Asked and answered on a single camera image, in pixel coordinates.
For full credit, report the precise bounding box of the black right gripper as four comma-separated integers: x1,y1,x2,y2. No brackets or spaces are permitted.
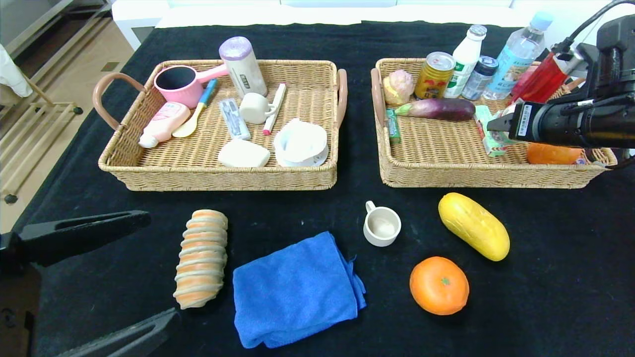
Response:
487,101,584,147

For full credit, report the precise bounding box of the white tin can gold lid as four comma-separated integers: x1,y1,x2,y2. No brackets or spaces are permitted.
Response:
494,104,521,145

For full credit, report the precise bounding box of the yellow oblong fruit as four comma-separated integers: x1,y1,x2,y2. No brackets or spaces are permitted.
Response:
438,192,510,262

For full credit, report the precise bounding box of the round orange fruit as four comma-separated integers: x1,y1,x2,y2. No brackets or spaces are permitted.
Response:
409,256,470,316

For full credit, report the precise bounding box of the blue microfibre towel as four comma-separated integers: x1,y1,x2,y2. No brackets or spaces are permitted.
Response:
232,231,368,349

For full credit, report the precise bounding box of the wicker basket with food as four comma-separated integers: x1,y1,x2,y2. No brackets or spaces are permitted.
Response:
371,58,619,189

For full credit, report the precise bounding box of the wicker basket with utensils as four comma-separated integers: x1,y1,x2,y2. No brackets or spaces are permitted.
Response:
93,59,348,192

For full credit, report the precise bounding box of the green white candy box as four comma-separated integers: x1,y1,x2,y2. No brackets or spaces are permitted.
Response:
474,105,508,158

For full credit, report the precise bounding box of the small grey capped bottle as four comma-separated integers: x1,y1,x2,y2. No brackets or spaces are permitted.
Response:
461,56,499,101

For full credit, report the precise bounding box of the red drink can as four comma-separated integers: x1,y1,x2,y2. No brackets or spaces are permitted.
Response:
506,51,571,107

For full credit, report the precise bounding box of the orange fruit with smooth skin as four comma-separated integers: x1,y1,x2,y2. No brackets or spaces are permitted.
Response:
526,143,583,165

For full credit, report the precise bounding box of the purple eggplant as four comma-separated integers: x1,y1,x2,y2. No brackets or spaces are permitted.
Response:
394,98,476,122

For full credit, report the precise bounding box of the clear water bottle blue cap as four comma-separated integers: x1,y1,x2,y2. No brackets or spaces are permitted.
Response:
482,11,554,101

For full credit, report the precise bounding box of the white milk bottle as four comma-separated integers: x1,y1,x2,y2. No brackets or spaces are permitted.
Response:
443,25,488,99

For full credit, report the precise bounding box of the yellow drink can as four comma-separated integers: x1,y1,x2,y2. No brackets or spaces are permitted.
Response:
414,52,456,100

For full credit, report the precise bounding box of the pink yellow cupcake toy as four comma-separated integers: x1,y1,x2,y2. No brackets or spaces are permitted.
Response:
382,70,415,106

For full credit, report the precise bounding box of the green gum pack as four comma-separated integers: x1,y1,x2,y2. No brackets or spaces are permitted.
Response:
385,109,401,145

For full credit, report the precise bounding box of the white plastic bowl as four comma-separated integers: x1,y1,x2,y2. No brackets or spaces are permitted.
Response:
273,119,329,168

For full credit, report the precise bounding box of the white pen pink tip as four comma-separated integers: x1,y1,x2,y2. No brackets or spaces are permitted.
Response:
262,83,287,136

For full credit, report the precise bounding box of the small cream cup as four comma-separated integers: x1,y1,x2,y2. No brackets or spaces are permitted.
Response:
239,92,276,125

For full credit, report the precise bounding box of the white soap bar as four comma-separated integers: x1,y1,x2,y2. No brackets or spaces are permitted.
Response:
218,139,271,168

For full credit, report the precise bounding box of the beige tumbler purple lid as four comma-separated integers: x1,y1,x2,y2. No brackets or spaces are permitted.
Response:
219,37,268,99

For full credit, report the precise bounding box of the clear cutlery case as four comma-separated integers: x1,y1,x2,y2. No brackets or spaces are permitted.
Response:
219,98,252,141

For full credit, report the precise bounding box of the pink saucepan cup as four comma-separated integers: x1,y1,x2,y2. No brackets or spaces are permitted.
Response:
154,64,230,110

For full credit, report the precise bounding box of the striped bread roll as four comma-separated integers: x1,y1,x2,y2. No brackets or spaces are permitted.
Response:
173,209,229,310

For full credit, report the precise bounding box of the pink lotion bottle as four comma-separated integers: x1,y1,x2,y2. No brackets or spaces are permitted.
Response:
138,102,191,149

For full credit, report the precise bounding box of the white table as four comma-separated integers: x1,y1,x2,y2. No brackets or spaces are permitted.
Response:
112,0,516,50

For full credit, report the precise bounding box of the grey framed low platform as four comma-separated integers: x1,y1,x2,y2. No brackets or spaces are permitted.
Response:
0,0,114,62

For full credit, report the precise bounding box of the wooden rolling rack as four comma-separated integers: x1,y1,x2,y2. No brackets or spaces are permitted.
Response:
0,74,84,205

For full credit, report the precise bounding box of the white hanging cloth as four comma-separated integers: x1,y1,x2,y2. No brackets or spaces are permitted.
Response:
0,44,34,98

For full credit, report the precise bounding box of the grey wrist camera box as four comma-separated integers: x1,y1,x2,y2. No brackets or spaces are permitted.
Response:
552,43,599,76

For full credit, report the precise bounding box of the black camera cable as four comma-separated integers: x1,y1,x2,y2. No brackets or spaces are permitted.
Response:
561,0,635,54

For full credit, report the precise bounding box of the white mug with handle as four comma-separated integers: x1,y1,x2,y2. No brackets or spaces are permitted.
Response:
363,201,402,247

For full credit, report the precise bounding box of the yellow spoon blue handle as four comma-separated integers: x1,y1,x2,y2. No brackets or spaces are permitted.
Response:
172,79,218,138

